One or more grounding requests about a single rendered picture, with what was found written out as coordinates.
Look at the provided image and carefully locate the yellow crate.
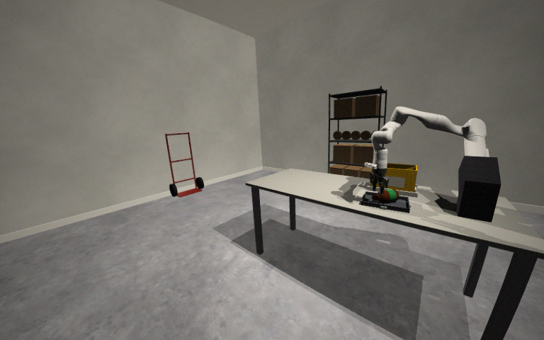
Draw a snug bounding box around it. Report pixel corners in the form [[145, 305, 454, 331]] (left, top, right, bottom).
[[385, 163, 417, 192]]

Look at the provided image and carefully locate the brown bottle with green base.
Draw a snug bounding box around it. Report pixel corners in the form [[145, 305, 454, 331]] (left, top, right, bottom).
[[372, 189, 399, 203]]

